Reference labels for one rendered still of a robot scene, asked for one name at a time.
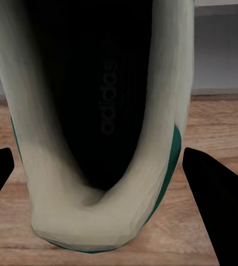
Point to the gym shoe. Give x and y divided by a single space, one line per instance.
99 95

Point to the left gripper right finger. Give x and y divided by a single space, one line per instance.
215 190

